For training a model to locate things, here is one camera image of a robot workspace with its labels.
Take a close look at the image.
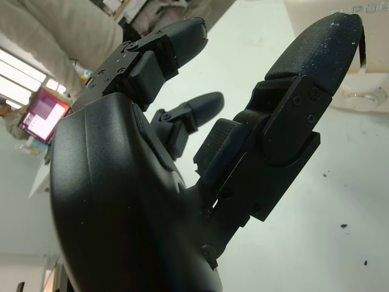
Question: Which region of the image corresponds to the person in cream sweater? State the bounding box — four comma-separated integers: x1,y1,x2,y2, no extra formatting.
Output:
0,0,145,101

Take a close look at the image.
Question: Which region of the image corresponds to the cream white toaster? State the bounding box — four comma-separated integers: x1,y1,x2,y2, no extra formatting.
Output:
284,0,389,115

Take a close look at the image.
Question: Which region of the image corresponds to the monitor with pink screen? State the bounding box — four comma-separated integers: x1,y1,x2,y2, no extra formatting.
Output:
18,88,71,144

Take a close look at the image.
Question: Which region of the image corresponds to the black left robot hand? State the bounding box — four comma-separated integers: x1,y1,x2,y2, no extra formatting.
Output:
50,10,368,292

